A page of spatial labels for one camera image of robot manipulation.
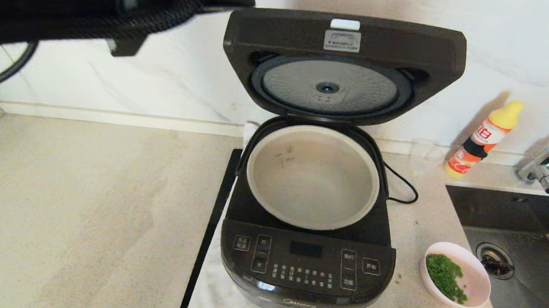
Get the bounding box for black rice cooker lid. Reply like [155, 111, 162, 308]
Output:
[218, 6, 470, 133]

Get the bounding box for white round bowl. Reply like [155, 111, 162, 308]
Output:
[417, 240, 494, 308]

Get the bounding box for grey rice cooker inner pot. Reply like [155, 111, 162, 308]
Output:
[243, 121, 384, 234]

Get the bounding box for black Midea rice cooker body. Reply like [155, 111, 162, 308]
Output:
[216, 113, 404, 308]

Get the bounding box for black flat strip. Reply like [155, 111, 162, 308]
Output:
[177, 145, 244, 308]

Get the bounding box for clear plastic measuring cup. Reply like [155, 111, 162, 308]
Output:
[408, 138, 446, 177]

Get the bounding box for white cloth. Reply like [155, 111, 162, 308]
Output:
[185, 118, 386, 308]

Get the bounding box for orange yellow detergent bottle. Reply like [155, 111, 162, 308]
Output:
[443, 97, 524, 183]

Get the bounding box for metal sink drain strainer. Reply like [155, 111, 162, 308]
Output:
[474, 241, 517, 281]

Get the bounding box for chrome faucet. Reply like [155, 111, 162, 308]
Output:
[513, 122, 549, 194]

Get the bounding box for black power cable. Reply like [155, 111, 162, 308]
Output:
[381, 162, 421, 205]

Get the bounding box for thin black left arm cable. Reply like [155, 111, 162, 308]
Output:
[0, 38, 40, 98]

